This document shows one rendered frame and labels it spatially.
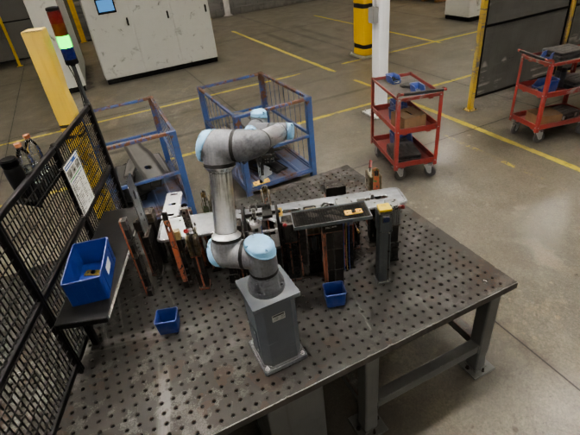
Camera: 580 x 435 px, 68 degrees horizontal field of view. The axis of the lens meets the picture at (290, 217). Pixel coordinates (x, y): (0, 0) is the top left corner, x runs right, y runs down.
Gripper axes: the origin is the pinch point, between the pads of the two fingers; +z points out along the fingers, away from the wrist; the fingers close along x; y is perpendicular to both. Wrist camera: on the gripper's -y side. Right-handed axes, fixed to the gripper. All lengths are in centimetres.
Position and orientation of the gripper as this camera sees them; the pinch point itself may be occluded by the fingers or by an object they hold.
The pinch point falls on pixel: (261, 179)
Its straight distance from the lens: 217.1
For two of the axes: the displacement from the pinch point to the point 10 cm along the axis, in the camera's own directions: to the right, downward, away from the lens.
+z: 0.5, 8.1, 5.8
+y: 9.5, -2.2, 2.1
